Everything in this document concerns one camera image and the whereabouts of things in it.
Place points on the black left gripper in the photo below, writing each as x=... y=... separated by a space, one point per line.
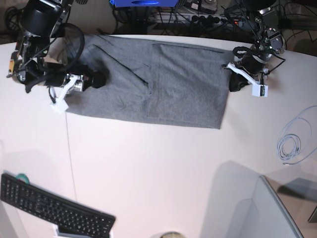
x=252 y=60

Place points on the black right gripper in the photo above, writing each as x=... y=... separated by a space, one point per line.
x=59 y=78

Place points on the grey t-shirt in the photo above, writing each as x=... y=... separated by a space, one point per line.
x=151 y=81

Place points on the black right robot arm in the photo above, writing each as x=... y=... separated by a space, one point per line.
x=42 y=23

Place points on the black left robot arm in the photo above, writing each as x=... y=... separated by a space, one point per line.
x=252 y=17

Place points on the white power strip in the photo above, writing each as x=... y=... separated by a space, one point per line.
x=209 y=21

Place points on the blue box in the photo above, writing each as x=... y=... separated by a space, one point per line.
x=144 y=3

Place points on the green tape roll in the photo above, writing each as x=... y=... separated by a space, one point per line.
x=23 y=178

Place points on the black computer keyboard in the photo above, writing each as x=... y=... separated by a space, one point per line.
x=57 y=210

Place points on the round metallic can top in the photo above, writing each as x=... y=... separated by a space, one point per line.
x=171 y=234

